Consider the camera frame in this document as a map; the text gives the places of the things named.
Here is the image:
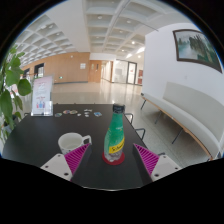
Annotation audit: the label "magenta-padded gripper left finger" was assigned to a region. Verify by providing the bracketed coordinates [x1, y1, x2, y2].
[39, 142, 93, 184]

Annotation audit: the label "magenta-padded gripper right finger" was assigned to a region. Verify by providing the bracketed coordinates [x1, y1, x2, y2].
[131, 143, 183, 186]

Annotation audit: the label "green-labelled clear drink bottle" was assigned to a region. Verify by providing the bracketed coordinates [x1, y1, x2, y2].
[103, 103, 126, 163]

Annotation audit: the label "white black-dotted cup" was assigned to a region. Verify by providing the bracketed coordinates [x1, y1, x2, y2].
[57, 132, 93, 156]

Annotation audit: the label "flat round red coaster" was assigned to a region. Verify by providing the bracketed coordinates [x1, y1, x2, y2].
[101, 151, 126, 167]

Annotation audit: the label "clear acrylic sign stand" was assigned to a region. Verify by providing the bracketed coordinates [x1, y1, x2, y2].
[30, 74, 54, 118]

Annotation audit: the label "green leafy potted plant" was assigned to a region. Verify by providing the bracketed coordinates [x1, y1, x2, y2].
[0, 46, 33, 144]

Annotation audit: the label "black-framed glass door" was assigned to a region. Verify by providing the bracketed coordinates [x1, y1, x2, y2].
[126, 61, 138, 85]

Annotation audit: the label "dark-framed landscape picture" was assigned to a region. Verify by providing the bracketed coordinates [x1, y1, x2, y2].
[172, 28, 224, 74]

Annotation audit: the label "recessed ceiling lights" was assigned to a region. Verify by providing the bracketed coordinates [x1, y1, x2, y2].
[33, 14, 146, 59]

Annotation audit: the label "long white wall bench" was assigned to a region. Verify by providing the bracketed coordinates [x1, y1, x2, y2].
[139, 81, 224, 161]

